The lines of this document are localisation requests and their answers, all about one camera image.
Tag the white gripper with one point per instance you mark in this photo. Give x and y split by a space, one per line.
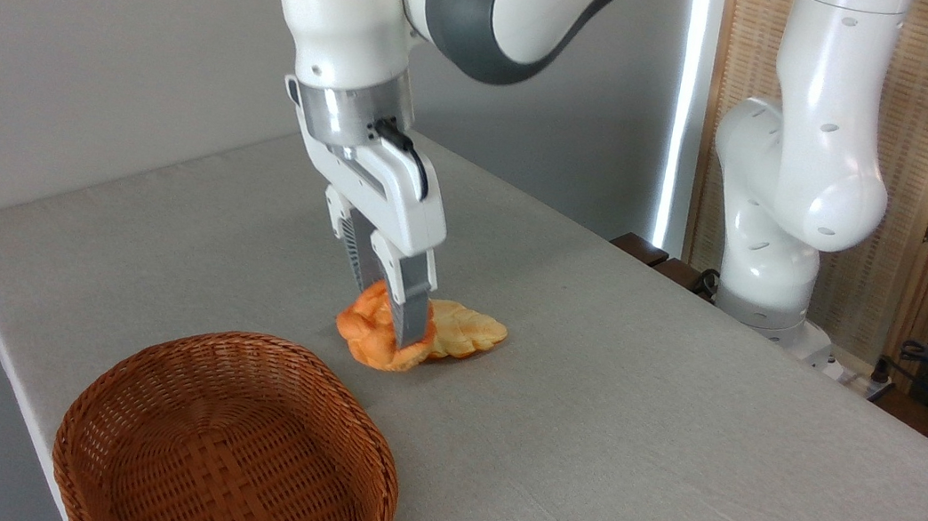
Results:
392 197

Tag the white power strip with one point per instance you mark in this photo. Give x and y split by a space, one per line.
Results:
856 379

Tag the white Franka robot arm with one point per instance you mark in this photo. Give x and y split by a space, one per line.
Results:
809 162

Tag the dark brown wooden block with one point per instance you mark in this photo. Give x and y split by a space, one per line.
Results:
682 276
639 248

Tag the round knotted bread roll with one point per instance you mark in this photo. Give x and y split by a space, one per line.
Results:
369 338

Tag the brown wicker basket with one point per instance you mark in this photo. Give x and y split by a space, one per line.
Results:
225 444

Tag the long braided bread loaf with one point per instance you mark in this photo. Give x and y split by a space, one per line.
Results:
468 328

